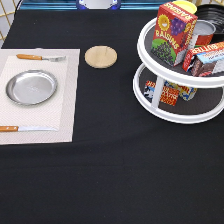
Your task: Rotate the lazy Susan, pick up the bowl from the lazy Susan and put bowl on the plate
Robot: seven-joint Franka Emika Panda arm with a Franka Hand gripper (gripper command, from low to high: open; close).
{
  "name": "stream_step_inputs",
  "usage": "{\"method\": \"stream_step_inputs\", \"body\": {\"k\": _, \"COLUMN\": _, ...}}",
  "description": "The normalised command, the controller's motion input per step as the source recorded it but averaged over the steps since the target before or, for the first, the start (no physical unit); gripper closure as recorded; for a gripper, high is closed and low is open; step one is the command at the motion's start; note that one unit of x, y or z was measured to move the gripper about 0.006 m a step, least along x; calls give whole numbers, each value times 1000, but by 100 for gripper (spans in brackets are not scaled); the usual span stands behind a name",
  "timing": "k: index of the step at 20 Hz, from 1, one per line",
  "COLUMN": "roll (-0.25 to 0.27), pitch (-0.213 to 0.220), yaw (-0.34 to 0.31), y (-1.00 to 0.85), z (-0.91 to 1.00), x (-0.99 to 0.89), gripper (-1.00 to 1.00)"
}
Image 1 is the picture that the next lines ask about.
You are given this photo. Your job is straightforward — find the black ribbed bowl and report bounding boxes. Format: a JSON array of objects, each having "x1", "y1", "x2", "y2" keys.
[{"x1": 196, "y1": 4, "x2": 224, "y2": 35}]

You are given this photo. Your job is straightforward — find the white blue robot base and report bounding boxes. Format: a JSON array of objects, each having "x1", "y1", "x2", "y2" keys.
[{"x1": 76, "y1": 0, "x2": 121, "y2": 9}]

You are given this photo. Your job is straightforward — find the white two-tier lazy Susan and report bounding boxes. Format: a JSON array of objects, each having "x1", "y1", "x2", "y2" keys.
[{"x1": 133, "y1": 18, "x2": 224, "y2": 124}]

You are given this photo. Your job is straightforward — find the round silver metal plate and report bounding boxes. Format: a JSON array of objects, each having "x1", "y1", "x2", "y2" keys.
[{"x1": 5, "y1": 70, "x2": 58, "y2": 105}]

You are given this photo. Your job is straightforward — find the beige woven placemat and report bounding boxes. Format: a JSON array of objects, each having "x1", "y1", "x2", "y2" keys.
[{"x1": 0, "y1": 49, "x2": 80, "y2": 145}]

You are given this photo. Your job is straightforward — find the round wooden coaster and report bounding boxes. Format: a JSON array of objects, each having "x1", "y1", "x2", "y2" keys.
[{"x1": 85, "y1": 46, "x2": 117, "y2": 68}]

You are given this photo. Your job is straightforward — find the red box lower shelf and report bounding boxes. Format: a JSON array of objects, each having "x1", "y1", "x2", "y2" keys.
[{"x1": 143, "y1": 81, "x2": 179, "y2": 106}]

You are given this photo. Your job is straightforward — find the blue yellow box lower shelf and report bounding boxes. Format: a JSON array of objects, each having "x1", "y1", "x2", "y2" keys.
[{"x1": 164, "y1": 81, "x2": 197, "y2": 101}]

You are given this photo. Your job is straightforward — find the brown blue chocolate box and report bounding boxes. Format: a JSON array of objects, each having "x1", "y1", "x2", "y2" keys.
[{"x1": 191, "y1": 49, "x2": 224, "y2": 77}]

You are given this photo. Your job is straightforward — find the red raisins box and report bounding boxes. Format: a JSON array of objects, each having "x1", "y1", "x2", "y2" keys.
[{"x1": 151, "y1": 2, "x2": 198, "y2": 66}]

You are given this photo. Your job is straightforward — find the red butter box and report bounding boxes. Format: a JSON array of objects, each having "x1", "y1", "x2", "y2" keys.
[{"x1": 182, "y1": 41, "x2": 224, "y2": 71}]

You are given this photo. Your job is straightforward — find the red tin can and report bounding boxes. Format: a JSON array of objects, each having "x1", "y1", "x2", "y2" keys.
[{"x1": 192, "y1": 20, "x2": 216, "y2": 47}]

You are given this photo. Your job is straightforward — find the green yellow parmesan canister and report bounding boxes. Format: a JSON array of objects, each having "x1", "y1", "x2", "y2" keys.
[{"x1": 174, "y1": 0, "x2": 197, "y2": 14}]

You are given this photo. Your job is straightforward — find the wooden handled fork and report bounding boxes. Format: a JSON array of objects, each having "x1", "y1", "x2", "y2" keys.
[{"x1": 16, "y1": 54, "x2": 66, "y2": 62}]

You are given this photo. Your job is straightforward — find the wooden handled knife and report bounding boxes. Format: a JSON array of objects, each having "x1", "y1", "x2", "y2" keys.
[{"x1": 0, "y1": 126, "x2": 57, "y2": 132}]

